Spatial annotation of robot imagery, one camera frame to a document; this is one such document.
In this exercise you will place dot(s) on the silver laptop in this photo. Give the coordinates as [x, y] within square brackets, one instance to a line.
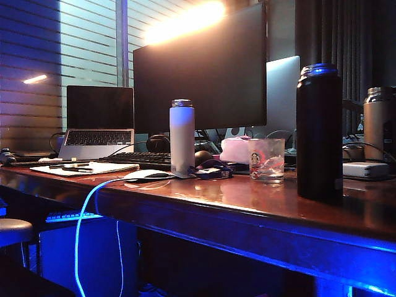
[99, 106]

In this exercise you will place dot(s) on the white computer mouse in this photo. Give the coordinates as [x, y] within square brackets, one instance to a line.
[142, 174]

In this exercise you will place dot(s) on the large black monitor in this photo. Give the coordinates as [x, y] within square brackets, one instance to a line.
[201, 83]

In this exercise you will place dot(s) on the under-desk cabinet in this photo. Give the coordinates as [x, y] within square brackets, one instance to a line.
[92, 256]

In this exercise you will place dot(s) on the black headphones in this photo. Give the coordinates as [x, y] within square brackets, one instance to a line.
[157, 143]

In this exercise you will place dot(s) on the round stool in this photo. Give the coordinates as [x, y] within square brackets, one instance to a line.
[14, 230]

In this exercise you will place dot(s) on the white power adapter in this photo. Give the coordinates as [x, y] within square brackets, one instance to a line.
[365, 169]

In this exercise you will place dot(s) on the keyboard under desk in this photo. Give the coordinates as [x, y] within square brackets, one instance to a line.
[71, 216]

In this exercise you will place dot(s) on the black computer mouse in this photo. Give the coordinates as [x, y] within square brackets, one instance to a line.
[202, 156]

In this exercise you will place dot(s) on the white notepad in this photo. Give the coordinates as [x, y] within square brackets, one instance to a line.
[105, 168]

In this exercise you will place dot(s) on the white thermos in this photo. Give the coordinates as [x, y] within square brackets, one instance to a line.
[182, 139]

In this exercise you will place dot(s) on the black pen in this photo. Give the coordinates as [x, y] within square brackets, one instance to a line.
[62, 166]
[77, 169]

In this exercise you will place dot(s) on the silver monitor stand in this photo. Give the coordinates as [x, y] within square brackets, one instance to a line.
[230, 132]

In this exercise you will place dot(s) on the glass cup with logo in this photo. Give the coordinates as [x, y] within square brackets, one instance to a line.
[266, 168]

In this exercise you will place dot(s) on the black keyboard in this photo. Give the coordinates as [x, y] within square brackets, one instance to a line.
[139, 157]

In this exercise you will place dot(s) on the silver screen back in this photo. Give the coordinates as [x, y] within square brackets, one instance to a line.
[281, 92]

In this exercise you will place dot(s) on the black thermos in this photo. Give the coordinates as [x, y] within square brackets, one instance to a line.
[318, 130]

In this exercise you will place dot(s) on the pink plush cloth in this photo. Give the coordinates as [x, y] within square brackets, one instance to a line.
[235, 150]

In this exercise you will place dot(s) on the black knob device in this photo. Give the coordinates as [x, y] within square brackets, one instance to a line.
[5, 156]

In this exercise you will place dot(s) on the steel tan thermos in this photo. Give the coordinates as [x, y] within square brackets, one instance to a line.
[374, 123]

